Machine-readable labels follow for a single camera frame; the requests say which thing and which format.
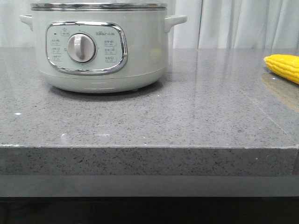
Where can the yellow corn cob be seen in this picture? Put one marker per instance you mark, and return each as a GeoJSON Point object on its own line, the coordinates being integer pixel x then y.
{"type": "Point", "coordinates": [286, 66]}

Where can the glass pot lid steel rim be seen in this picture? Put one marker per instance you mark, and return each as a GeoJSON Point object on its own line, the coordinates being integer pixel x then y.
{"type": "Point", "coordinates": [79, 6]}

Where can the pale green electric cooking pot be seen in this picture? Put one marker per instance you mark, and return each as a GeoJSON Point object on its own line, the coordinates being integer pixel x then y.
{"type": "Point", "coordinates": [101, 51]}

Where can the white pleated curtain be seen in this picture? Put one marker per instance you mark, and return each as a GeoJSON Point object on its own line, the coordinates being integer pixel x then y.
{"type": "Point", "coordinates": [211, 24]}

